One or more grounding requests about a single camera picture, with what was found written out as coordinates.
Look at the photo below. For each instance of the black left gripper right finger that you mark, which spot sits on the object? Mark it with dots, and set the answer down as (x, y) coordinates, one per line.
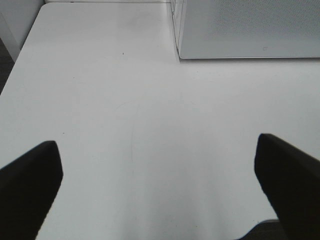
(290, 179)

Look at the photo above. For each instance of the white microwave oven body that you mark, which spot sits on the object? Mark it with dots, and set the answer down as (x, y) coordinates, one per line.
(151, 19)

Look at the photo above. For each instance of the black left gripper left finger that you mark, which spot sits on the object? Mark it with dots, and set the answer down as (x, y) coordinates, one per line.
(28, 188)

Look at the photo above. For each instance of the white microwave door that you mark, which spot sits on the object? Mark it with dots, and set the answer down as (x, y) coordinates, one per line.
(221, 29)

